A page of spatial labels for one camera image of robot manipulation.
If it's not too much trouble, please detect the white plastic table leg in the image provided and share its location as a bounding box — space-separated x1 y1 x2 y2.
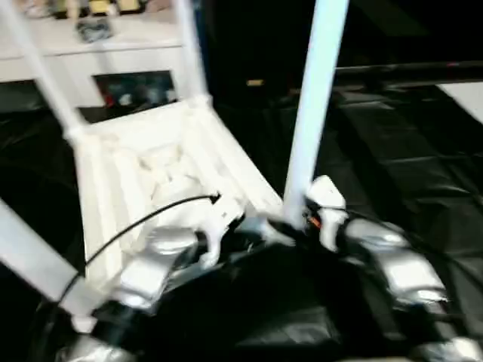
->
174 0 213 109
281 0 351 230
0 198 96 318
0 0 87 140

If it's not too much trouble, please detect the white plastic table top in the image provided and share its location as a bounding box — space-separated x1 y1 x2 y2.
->
66 96 296 333

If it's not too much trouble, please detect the black glossy mat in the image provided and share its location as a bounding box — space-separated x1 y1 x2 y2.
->
0 77 483 359

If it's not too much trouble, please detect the long black bar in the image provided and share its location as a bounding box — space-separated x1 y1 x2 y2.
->
333 61 483 83

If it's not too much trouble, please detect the white flat panel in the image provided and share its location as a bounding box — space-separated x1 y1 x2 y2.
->
435 81 483 124

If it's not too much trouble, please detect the white sideboard cabinet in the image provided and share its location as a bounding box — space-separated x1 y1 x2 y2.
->
0 15 189 113

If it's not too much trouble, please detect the bag of black parts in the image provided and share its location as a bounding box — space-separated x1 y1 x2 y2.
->
74 17 115 45

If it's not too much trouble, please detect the black framed plaque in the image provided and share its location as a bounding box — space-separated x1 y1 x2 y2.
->
88 0 147 17

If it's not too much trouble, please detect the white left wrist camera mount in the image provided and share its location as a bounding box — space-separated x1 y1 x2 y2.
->
191 202 245 268

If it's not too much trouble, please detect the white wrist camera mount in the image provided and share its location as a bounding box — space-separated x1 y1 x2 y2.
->
191 202 245 268
303 175 349 253

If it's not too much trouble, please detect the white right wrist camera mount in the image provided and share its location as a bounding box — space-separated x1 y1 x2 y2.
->
303 175 349 253

